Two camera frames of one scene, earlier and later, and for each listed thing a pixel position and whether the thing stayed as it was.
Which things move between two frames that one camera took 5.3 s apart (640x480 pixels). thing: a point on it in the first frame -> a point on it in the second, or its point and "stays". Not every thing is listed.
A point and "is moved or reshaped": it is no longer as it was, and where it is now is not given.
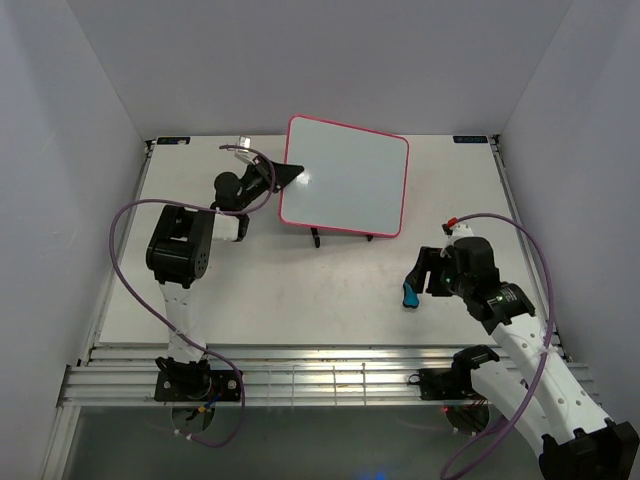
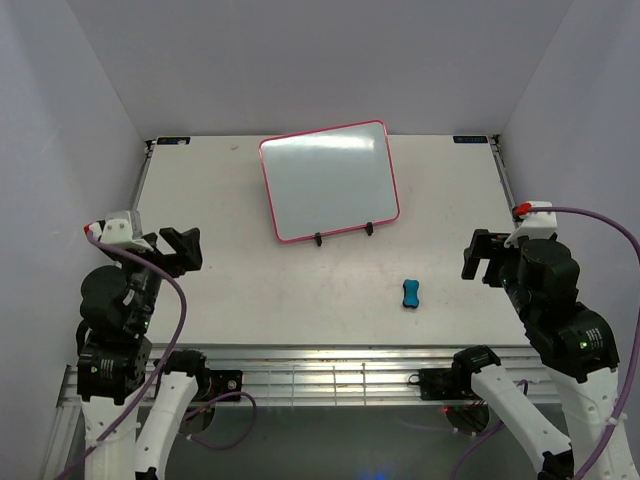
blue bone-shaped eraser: (411, 299) stays
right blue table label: (469, 139) stays
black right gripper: (428, 259) -> (480, 246)
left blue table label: (172, 140) stays
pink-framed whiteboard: (354, 179) is moved or reshaped
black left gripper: (286, 173) -> (188, 252)
